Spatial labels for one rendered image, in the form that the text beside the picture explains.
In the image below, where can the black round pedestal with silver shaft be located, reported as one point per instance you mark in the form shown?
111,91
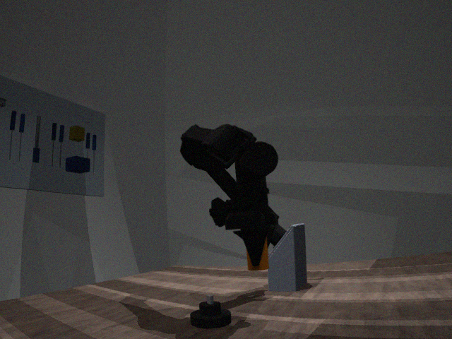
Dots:
210,315

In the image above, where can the orange knob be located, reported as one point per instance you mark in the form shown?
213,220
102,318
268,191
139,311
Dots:
263,265

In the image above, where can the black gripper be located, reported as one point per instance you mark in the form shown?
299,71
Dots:
254,219

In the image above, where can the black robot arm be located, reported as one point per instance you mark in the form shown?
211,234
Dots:
215,150

